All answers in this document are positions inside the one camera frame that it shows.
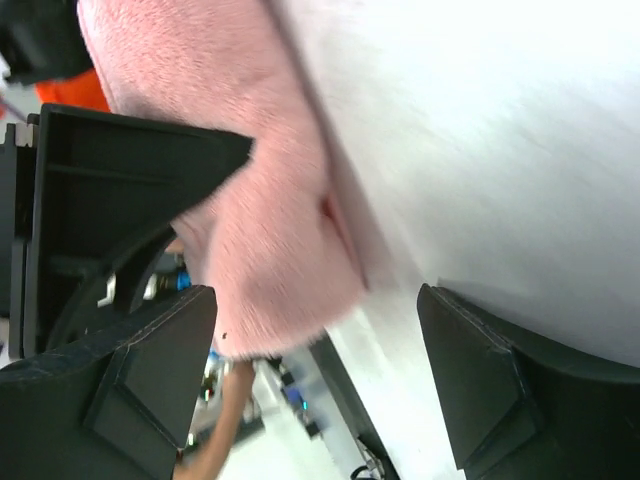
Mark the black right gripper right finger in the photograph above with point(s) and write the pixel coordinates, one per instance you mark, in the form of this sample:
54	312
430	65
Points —
518	405

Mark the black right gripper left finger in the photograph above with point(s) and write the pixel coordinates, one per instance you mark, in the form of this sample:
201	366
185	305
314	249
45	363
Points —
116	404

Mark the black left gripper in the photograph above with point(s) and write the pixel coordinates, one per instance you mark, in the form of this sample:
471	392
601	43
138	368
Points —
88	197

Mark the pink terry towel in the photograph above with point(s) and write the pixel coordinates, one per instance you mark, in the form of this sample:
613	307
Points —
270	241

